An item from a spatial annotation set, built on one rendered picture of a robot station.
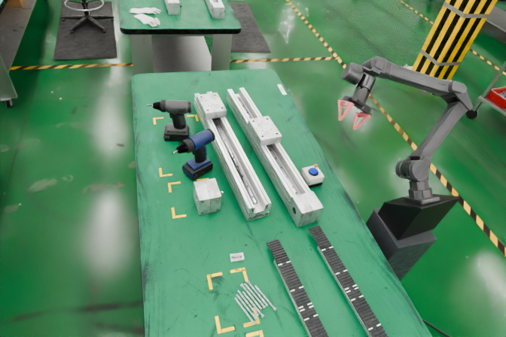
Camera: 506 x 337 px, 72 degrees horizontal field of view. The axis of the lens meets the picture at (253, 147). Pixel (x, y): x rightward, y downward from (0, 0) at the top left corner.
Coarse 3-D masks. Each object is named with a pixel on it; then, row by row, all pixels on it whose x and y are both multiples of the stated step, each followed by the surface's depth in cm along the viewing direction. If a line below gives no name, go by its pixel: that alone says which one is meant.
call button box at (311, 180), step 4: (304, 168) 159; (308, 168) 159; (300, 172) 161; (304, 172) 157; (308, 172) 157; (320, 172) 158; (304, 176) 158; (308, 176) 156; (312, 176) 156; (316, 176) 156; (320, 176) 157; (324, 176) 157; (304, 180) 159; (308, 180) 155; (312, 180) 155; (316, 180) 156; (320, 180) 157; (308, 184) 156; (312, 184) 158; (316, 184) 159; (320, 184) 160
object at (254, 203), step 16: (208, 128) 172; (224, 128) 171; (224, 144) 165; (224, 160) 155; (240, 160) 157; (240, 176) 151; (256, 176) 148; (240, 192) 141; (256, 192) 145; (256, 208) 141
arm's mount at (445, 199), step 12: (384, 204) 147; (396, 204) 141; (408, 204) 137; (432, 204) 131; (444, 204) 134; (384, 216) 149; (396, 216) 142; (408, 216) 135; (420, 216) 133; (432, 216) 138; (444, 216) 144; (396, 228) 143; (408, 228) 138; (420, 228) 143; (432, 228) 149
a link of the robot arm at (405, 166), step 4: (408, 160) 139; (412, 160) 137; (404, 164) 138; (408, 164) 136; (400, 168) 140; (404, 168) 137; (408, 168) 135; (404, 172) 137; (408, 172) 135; (400, 176) 139; (404, 176) 139; (408, 176) 135; (428, 176) 137; (412, 180) 140; (416, 180) 136; (420, 180) 136; (424, 180) 136
